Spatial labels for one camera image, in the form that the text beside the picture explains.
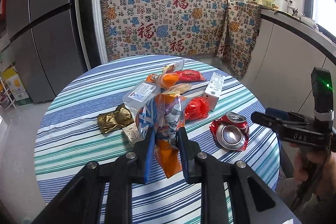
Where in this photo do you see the gold foil wrapper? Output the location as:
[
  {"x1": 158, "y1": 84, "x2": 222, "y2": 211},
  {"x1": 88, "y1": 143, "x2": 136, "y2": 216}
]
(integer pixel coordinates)
[{"x1": 97, "y1": 103, "x2": 134, "y2": 134}]

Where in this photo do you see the grey refrigerator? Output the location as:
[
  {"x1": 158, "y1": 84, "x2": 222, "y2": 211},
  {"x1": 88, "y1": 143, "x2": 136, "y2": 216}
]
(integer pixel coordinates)
[{"x1": 6, "y1": 0, "x2": 87, "y2": 103}]

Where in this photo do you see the orange blue snack wrapper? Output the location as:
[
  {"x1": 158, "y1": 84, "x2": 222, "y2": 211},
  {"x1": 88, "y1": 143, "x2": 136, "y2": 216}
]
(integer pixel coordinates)
[{"x1": 135, "y1": 93, "x2": 191, "y2": 178}]

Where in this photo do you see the red plastic bag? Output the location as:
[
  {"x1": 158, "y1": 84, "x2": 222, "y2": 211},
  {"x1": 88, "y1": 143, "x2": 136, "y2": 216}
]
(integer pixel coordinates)
[{"x1": 185, "y1": 97, "x2": 210, "y2": 121}]

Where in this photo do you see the striped blue tablecloth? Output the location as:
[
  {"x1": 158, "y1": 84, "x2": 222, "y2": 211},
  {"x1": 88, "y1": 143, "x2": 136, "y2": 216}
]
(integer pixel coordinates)
[{"x1": 34, "y1": 55, "x2": 280, "y2": 223}]

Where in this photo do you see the patterned fu character blanket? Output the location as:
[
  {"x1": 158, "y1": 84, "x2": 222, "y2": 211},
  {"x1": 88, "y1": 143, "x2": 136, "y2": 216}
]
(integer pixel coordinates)
[{"x1": 101, "y1": 0, "x2": 261, "y2": 79}]

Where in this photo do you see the red snack packet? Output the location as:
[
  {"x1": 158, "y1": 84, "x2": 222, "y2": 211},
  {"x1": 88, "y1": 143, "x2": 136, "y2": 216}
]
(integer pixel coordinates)
[{"x1": 176, "y1": 69, "x2": 206, "y2": 83}]

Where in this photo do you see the white milk carton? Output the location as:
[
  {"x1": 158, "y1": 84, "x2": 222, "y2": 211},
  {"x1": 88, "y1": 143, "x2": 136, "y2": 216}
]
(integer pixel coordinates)
[{"x1": 203, "y1": 72, "x2": 225, "y2": 111}]

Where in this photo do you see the beige bread wrapper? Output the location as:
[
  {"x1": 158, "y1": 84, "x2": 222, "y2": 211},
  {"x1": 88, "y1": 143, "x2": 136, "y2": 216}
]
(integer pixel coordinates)
[{"x1": 162, "y1": 83, "x2": 193, "y2": 96}]

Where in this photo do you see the small white paper wrapper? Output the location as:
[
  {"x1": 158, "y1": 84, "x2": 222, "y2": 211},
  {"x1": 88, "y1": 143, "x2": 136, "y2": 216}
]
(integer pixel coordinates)
[{"x1": 122, "y1": 122, "x2": 144, "y2": 147}]

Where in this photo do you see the yellow cardboard box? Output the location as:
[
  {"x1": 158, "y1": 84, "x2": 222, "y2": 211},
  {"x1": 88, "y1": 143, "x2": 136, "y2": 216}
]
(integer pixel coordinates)
[{"x1": 2, "y1": 66, "x2": 33, "y2": 106}]

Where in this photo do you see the clear plastic box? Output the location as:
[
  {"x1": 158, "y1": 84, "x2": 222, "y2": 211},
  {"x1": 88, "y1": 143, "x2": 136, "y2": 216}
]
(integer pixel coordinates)
[{"x1": 123, "y1": 81, "x2": 161, "y2": 110}]

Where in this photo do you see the right hand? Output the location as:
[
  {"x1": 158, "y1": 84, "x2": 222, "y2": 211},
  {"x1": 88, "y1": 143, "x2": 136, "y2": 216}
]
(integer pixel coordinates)
[{"x1": 294, "y1": 151, "x2": 335, "y2": 200}]

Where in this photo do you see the crushed red soda can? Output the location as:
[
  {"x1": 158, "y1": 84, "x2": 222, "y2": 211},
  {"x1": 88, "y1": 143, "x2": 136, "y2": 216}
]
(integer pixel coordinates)
[{"x1": 209, "y1": 111, "x2": 249, "y2": 151}]

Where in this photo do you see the orange white snack bag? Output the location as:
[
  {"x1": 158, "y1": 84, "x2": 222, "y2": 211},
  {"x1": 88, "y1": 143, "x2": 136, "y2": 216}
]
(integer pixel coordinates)
[{"x1": 146, "y1": 72, "x2": 179, "y2": 89}]

